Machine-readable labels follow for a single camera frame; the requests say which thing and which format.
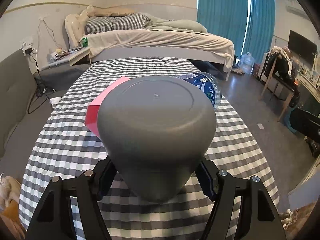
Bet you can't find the grey plastic cup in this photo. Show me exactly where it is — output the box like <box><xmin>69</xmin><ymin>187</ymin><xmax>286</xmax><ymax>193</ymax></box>
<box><xmin>97</xmin><ymin>76</ymin><xmax>216</xmax><ymax>203</ymax></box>

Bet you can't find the pink faceted cup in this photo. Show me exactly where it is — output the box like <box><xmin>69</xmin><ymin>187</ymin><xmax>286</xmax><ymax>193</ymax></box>
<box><xmin>85</xmin><ymin>76</ymin><xmax>130</xmax><ymax>138</ymax></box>

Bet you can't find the white paper scrap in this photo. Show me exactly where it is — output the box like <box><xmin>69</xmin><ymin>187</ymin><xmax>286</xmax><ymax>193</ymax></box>
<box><xmin>257</xmin><ymin>123</ymin><xmax>264</xmax><ymax>129</ymax></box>

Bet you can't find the beige fluffy slipper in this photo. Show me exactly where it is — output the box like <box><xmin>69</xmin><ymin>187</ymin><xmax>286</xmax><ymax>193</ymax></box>
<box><xmin>0</xmin><ymin>173</ymin><xmax>21</xmax><ymax>211</ymax></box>

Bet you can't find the wooden chair with clothes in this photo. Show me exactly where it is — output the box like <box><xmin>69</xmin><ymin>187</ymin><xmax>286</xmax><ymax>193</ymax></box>
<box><xmin>259</xmin><ymin>46</ymin><xmax>300</xmax><ymax>122</ymax></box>

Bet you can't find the black television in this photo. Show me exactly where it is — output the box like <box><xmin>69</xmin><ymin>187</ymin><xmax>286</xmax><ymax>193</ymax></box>
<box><xmin>287</xmin><ymin>30</ymin><xmax>317</xmax><ymax>66</ymax></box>

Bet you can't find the large clear water jug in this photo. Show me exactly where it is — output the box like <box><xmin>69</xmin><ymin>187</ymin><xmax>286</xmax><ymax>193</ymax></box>
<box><xmin>240</xmin><ymin>52</ymin><xmax>255</xmax><ymax>74</ymax></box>

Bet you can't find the blue labelled plastic bottle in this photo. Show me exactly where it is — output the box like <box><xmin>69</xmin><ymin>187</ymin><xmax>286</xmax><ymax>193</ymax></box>
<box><xmin>177</xmin><ymin>72</ymin><xmax>222</xmax><ymax>110</ymax></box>

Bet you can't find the bed with cream sheet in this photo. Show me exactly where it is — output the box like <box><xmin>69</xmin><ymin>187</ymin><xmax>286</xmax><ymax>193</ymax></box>
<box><xmin>65</xmin><ymin>8</ymin><xmax>235</xmax><ymax>80</ymax></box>

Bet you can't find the crumpled white tissue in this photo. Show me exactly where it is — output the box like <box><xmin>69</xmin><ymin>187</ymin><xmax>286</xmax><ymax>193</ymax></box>
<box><xmin>50</xmin><ymin>97</ymin><xmax>61</xmax><ymax>109</ymax></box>

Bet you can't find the grey fabric sofa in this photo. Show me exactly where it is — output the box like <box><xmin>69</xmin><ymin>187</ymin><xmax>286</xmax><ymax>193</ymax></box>
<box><xmin>1</xmin><ymin>50</ymin><xmax>89</xmax><ymax>181</ymax></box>

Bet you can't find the teal window curtain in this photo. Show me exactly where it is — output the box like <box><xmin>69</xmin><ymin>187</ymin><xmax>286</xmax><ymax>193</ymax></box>
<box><xmin>197</xmin><ymin>0</ymin><xmax>276</xmax><ymax>63</ymax></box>

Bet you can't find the light green blanket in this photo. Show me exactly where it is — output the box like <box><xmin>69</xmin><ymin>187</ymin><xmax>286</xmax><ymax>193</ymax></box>
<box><xmin>143</xmin><ymin>13</ymin><xmax>207</xmax><ymax>34</ymax></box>

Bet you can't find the white bedside table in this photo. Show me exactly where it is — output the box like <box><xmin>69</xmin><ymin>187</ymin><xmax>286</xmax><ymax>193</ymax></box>
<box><xmin>42</xmin><ymin>47</ymin><xmax>91</xmax><ymax>70</ymax></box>

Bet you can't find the green drink can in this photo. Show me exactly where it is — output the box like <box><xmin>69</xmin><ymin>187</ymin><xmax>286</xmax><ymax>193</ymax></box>
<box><xmin>81</xmin><ymin>37</ymin><xmax>89</xmax><ymax>48</ymax></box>

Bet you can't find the checked grey pillow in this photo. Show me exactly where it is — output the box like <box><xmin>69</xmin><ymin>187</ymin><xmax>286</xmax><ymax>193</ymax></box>
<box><xmin>86</xmin><ymin>13</ymin><xmax>150</xmax><ymax>34</ymax></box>

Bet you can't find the beige pillow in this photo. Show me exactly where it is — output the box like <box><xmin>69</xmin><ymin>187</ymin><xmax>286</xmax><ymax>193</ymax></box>
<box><xmin>86</xmin><ymin>5</ymin><xmax>135</xmax><ymax>17</ymax></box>

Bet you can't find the black charger cable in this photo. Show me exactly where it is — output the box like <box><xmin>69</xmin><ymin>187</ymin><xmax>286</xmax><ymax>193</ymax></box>
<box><xmin>26</xmin><ymin>48</ymin><xmax>57</xmax><ymax>115</ymax></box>

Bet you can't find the white wall socket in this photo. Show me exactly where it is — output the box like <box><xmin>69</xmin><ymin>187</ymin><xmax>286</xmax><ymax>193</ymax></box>
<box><xmin>20</xmin><ymin>36</ymin><xmax>33</xmax><ymax>56</ymax></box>

